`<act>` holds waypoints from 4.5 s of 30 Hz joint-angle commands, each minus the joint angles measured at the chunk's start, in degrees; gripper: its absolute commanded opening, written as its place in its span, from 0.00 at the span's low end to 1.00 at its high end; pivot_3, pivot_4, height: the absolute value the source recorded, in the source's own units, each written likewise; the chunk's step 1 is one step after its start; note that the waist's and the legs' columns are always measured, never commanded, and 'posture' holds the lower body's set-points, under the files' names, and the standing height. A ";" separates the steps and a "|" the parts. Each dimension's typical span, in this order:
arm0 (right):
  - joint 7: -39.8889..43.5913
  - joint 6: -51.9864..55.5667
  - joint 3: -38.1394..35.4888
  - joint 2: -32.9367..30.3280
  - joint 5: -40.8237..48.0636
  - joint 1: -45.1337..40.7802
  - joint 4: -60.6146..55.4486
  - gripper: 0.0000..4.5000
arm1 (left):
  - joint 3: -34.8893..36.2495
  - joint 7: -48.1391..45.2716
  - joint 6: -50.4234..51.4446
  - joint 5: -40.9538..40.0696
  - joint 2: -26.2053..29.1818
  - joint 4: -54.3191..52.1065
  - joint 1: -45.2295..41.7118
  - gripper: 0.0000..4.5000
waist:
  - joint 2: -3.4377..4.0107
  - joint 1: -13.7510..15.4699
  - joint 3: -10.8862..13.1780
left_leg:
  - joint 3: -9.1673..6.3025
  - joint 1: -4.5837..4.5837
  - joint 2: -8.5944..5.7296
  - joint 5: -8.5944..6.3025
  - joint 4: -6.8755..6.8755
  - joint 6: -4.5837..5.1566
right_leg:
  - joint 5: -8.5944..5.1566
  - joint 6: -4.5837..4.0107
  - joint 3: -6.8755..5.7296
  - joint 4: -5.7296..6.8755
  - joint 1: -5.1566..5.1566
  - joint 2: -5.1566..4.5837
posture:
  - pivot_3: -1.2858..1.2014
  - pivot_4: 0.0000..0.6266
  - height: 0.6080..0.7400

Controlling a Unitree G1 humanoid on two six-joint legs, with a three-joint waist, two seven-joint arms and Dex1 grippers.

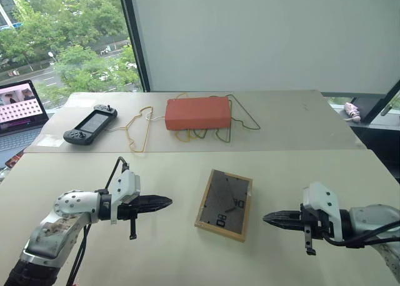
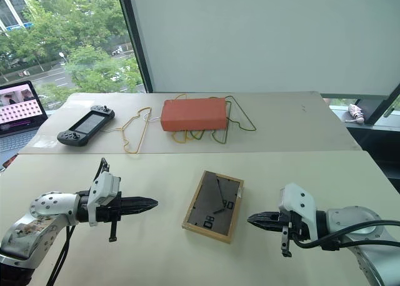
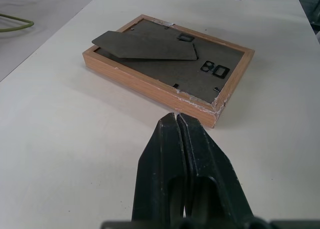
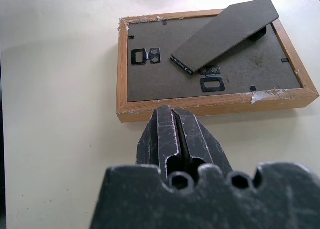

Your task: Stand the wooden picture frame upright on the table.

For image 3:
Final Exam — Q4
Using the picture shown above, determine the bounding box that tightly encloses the wooden picture frame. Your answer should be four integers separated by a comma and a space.
81, 13, 256, 129

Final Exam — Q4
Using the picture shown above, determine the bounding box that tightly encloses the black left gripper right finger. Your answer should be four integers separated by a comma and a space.
176, 112, 255, 224

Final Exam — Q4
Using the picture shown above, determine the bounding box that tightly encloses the green cable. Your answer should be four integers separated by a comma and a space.
0, 0, 34, 33

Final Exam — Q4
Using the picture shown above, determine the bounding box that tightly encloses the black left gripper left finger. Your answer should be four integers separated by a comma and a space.
131, 112, 189, 224

